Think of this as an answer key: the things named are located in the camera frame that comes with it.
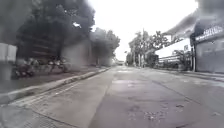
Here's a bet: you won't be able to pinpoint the vehicle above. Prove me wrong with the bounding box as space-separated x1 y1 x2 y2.
115 60 125 66

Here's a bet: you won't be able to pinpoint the grey wall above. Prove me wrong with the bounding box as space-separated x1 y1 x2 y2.
59 38 114 68

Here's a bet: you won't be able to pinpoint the raised grey pavement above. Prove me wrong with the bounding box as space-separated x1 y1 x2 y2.
139 66 224 83

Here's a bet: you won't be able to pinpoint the large dark trees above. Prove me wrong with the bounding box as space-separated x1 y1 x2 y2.
0 0 121 66

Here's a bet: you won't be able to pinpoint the white building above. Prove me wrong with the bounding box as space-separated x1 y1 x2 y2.
154 37 194 71

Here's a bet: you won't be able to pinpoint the concrete kerb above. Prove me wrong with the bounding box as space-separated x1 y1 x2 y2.
0 67 111 105

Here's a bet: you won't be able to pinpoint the pale wall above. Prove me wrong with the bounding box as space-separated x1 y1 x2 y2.
0 42 18 81

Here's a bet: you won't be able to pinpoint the group of trees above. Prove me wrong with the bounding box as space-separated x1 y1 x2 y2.
125 29 171 68

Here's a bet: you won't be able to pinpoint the building with roller shutter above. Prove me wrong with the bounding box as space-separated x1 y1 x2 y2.
189 13 224 74

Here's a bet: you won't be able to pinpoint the grey concrete road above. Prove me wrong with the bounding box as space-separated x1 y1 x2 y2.
0 65 224 128

